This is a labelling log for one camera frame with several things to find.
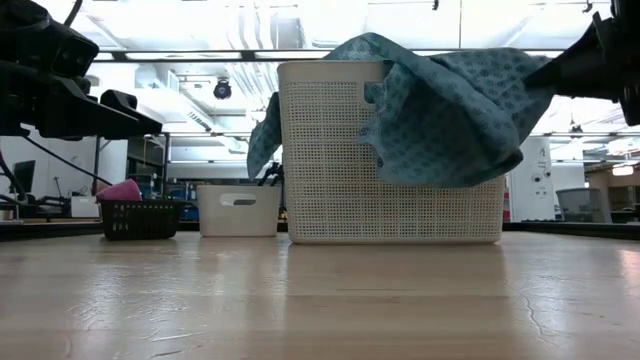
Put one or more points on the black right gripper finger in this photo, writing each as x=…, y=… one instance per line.
x=575, y=70

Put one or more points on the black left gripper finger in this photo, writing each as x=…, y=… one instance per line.
x=85, y=120
x=122, y=102

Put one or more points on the pink bandage roll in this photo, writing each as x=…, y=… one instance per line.
x=119, y=191

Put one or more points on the teal patterned gown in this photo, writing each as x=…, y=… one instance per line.
x=450, y=115

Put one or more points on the black background robot arm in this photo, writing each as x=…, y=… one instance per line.
x=270, y=175

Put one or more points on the dark background shelf unit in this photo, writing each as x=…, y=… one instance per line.
x=147, y=165

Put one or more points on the black monitor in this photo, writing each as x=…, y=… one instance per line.
x=24, y=176

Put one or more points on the white background box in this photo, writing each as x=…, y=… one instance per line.
x=83, y=206

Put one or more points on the black overhead crossbar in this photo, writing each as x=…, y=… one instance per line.
x=200, y=55

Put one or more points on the black background device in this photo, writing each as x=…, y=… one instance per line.
x=47, y=205

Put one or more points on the small black mesh basket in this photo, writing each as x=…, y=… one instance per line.
x=140, y=220

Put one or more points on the blue storage bins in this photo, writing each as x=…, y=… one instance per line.
x=185, y=200

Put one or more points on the white cylindrical tank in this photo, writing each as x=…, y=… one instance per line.
x=532, y=180

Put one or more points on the grey round bin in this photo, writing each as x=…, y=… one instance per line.
x=582, y=205

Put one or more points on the small white plastic bin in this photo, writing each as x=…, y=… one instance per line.
x=240, y=220

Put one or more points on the large white perforated basket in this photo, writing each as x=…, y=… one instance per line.
x=325, y=175

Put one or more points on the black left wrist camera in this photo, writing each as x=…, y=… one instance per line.
x=77, y=55

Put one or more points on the black ceiling camera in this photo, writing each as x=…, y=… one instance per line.
x=222, y=90

